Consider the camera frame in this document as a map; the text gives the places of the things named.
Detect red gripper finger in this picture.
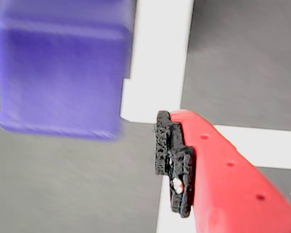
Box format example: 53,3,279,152
153,109,291,233

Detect blue cube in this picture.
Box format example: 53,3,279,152
0,0,138,141

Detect black white marker checkerboard mat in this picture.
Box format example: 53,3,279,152
0,0,291,233

